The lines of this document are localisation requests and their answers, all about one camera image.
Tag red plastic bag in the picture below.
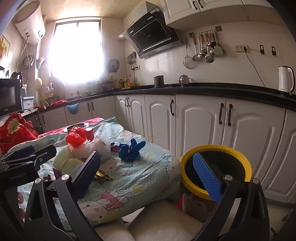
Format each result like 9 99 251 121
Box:
65 127 88 149

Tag small round fan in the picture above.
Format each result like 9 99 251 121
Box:
106 59 120 73

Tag pale blue storage box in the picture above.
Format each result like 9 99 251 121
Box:
21 96 35 113

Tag black microwave oven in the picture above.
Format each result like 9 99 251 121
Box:
0 79 23 118

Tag metal bowl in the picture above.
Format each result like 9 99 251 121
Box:
63 123 90 133

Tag row of hanging kitchen utensils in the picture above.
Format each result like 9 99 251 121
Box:
188 26 226 63

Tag white cushion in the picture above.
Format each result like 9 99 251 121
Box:
92 199 208 241

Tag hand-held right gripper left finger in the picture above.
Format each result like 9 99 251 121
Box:
24 151 102 241

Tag black countertop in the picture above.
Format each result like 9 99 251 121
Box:
37 82 296 114

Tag floral wall picture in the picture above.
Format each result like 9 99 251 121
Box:
0 35 13 61

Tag bright window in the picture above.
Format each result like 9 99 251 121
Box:
47 20 104 85

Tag white water heater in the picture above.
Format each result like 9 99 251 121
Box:
14 0 46 45

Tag yellow rimmed trash bin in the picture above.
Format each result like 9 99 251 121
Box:
180 145 252 223

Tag blue hanging pouch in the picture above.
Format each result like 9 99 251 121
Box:
67 103 79 115

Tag wire mesh strainer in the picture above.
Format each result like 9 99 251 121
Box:
183 38 195 69

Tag white upper cabinets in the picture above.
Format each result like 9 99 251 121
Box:
159 0 275 32

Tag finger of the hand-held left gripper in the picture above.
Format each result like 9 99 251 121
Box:
2 146 36 163
9 145 57 167

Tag printed cartoon blanket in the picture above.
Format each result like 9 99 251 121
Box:
7 116 183 229

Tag white electric kettle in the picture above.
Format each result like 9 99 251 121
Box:
277 65 296 96

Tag red cloth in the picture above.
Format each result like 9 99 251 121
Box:
37 100 67 109

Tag gold foil wrapper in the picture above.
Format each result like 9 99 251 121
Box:
94 170 114 181

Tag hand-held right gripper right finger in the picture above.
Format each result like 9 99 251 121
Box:
192 152 270 241

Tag red floral pillow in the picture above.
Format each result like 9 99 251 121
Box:
0 113 39 154

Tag small hanging utensil rack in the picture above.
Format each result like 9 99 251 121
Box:
127 52 137 70

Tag black range hood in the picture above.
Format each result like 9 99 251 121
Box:
118 1 183 59

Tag white plastic bag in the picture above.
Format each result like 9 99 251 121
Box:
76 136 111 160

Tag blue glove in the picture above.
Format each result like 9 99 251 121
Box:
118 138 146 161

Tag metal teapot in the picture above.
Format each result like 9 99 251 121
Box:
179 74 190 87

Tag row of white cabinet doors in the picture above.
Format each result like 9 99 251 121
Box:
39 91 296 204

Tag black power cable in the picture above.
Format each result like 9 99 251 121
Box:
244 47 266 88

